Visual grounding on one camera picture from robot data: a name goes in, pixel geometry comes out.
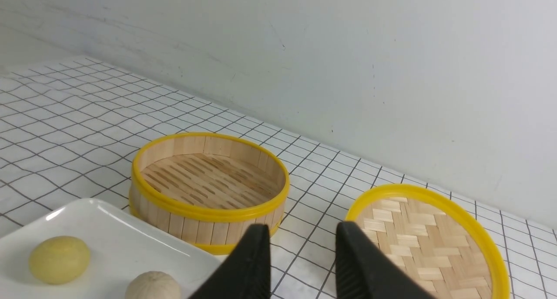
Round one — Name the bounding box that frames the yellow-rimmed bamboo steamer basket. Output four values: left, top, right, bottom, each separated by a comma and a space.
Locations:
129, 132, 290, 255

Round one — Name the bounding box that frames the white square plate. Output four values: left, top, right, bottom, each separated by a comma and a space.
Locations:
0, 198, 221, 299

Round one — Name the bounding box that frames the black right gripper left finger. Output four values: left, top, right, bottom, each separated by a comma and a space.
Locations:
190, 224, 271, 299

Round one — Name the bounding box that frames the beige steamed bun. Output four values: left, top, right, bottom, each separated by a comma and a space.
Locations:
124, 271, 182, 299

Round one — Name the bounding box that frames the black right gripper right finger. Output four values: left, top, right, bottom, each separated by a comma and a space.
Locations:
336, 221, 433, 299

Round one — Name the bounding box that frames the white checkered tablecloth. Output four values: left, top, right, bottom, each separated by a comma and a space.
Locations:
0, 57, 557, 299

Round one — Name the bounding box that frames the yellow-rimmed woven steamer lid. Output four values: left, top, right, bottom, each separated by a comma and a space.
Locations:
346, 184, 510, 299

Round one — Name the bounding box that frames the yellow steamed bun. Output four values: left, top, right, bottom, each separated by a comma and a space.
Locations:
28, 235, 91, 285

